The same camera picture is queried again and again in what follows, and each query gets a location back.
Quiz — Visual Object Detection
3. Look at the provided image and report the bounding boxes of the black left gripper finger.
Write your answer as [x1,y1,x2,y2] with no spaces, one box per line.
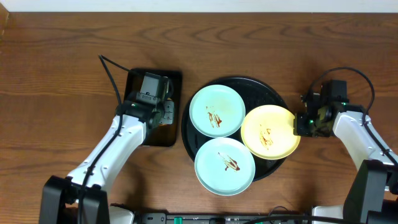
[160,101,170,125]
[168,100,175,124]

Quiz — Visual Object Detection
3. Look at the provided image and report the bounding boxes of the yellow plate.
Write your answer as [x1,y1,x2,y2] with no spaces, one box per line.
[241,105,300,160]

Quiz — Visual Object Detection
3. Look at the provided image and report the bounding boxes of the mint plate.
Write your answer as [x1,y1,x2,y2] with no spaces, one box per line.
[195,138,256,196]
[189,85,246,138]

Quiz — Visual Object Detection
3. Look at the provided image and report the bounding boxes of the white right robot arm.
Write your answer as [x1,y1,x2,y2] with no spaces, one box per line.
[294,91,397,223]

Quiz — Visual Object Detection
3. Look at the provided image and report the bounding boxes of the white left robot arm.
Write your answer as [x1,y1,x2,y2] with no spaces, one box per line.
[39,93,178,223]

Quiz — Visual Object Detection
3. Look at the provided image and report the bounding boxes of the black rectangular tray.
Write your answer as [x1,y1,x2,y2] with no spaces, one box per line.
[124,68,182,147]

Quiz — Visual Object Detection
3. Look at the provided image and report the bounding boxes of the black round tray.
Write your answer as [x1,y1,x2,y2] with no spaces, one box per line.
[181,76,287,181]

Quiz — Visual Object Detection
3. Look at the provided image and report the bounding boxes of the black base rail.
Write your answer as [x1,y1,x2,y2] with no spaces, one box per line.
[133,212,315,224]

